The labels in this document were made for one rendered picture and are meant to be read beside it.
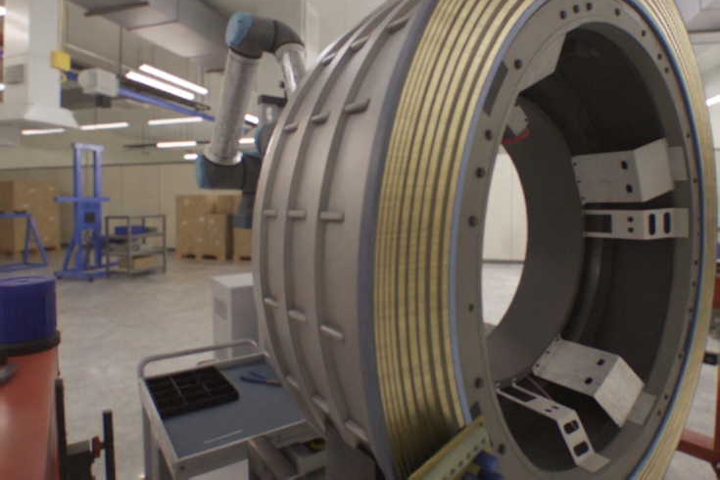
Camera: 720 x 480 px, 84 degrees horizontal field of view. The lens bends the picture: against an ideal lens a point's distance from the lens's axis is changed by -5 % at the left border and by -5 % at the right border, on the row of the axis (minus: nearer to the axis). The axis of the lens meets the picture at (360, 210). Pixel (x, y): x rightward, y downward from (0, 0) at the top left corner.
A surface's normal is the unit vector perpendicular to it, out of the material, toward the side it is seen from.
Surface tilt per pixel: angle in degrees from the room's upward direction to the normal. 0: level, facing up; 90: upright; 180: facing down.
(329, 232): 84
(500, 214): 90
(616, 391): 61
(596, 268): 75
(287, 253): 89
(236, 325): 90
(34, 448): 0
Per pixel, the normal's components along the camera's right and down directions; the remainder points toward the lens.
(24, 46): -0.26, 0.02
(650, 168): 0.08, 0.27
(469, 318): 0.58, 0.02
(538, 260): -0.78, -0.26
